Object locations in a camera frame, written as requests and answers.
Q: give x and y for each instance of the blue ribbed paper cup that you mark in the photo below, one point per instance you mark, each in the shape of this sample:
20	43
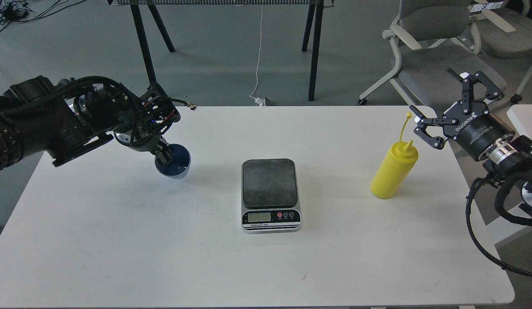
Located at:
181	161

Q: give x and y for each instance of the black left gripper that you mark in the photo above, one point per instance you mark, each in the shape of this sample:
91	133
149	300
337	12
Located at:
155	113

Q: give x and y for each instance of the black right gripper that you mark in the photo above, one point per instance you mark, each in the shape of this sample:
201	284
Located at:
476	126

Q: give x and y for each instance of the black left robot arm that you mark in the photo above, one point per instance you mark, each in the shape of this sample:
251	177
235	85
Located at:
76	116

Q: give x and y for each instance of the grey office chair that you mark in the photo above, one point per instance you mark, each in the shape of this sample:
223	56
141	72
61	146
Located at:
419	74
505	33

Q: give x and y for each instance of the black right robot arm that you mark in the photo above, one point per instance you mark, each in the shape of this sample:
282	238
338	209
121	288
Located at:
506	157

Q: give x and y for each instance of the yellow squeeze bottle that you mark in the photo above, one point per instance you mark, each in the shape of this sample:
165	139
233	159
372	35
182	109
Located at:
395	166

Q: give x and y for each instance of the digital kitchen scale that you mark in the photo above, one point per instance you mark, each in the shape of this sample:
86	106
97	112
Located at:
269	196

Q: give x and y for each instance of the black-legged background table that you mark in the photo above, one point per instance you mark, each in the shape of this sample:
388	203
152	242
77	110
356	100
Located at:
233	36

